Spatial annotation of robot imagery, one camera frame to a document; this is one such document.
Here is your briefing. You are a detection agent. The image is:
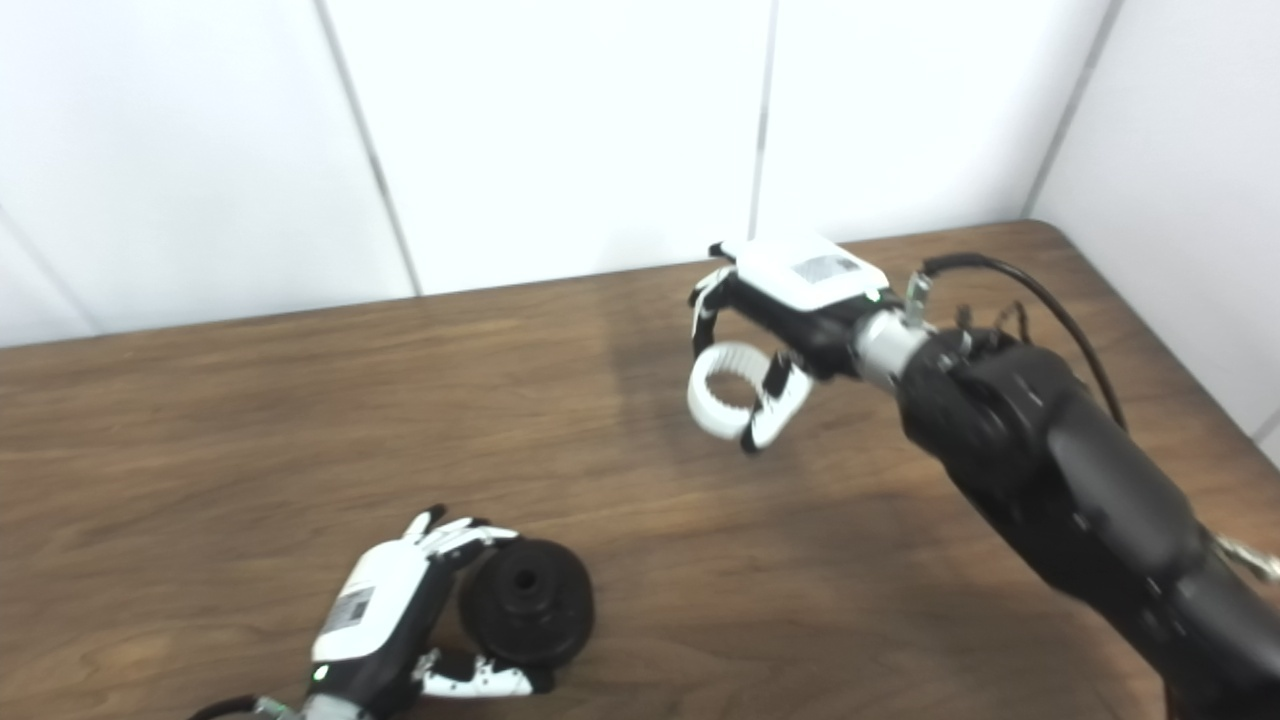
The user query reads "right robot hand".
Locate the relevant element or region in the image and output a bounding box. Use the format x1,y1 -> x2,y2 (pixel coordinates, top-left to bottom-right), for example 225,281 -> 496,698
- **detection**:
688,236 -> 891,454

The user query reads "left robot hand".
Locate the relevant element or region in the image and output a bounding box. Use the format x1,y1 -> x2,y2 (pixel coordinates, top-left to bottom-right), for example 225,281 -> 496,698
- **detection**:
305,505 -> 556,720

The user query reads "white ring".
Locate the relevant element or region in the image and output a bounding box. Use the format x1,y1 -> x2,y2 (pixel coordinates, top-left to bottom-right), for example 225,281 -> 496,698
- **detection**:
687,342 -> 791,441

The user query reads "round black part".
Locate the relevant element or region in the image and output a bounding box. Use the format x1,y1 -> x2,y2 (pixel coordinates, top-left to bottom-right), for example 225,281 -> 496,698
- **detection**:
458,538 -> 596,669

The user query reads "thick black left wrist cable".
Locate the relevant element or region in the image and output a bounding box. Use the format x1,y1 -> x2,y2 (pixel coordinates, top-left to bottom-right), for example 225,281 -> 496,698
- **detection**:
190,695 -> 291,720

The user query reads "thick black wrist cable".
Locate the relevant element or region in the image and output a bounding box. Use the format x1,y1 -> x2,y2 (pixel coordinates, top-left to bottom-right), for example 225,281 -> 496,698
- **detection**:
190,695 -> 291,720
905,253 -> 1280,583

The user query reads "thin right arm wire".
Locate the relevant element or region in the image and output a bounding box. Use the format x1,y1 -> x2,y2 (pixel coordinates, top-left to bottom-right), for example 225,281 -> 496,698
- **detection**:
955,300 -> 1033,347

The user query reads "thick black right wrist cable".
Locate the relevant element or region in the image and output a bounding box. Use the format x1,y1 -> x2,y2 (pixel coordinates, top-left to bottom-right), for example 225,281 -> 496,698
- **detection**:
905,253 -> 1280,583

